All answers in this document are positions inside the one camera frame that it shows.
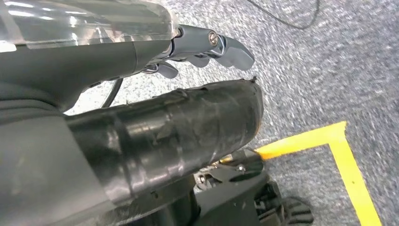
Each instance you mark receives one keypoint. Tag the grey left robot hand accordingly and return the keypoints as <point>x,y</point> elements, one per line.
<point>78,56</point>

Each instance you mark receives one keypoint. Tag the yellow floor tape rectangle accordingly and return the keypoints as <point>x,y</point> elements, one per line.
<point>352,174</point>

